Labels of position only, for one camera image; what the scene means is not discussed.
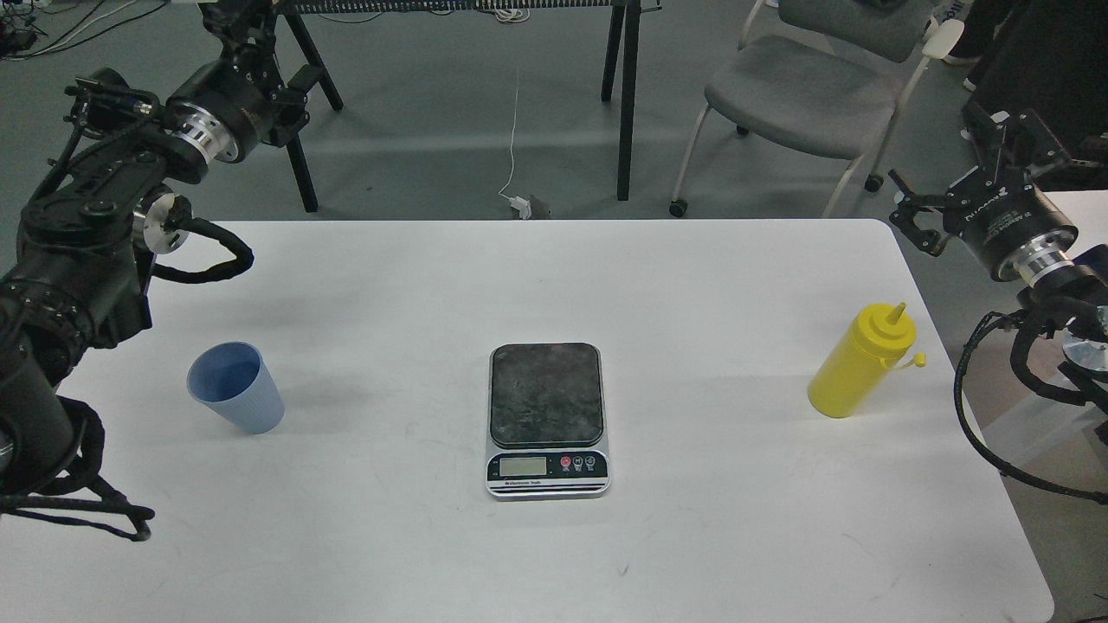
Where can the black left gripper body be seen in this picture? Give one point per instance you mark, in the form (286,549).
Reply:
(221,113)

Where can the yellow squeeze bottle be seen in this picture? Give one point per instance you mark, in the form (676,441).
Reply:
(876,342)

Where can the grey office chair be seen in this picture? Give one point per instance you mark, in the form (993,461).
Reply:
(817,102)

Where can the blue ribbed plastic cup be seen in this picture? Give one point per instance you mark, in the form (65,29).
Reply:
(233,380)

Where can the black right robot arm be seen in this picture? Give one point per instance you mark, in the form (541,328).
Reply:
(1058,349)

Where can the white side table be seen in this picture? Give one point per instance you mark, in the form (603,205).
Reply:
(1088,212)

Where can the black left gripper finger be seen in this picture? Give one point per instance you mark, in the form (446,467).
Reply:
(246,32)
(290,104)

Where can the digital kitchen scale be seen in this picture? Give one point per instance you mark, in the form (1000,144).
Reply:
(546,432)

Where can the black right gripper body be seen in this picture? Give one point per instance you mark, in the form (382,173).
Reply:
(1010,225)

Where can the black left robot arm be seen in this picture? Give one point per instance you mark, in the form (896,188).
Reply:
(104,223)

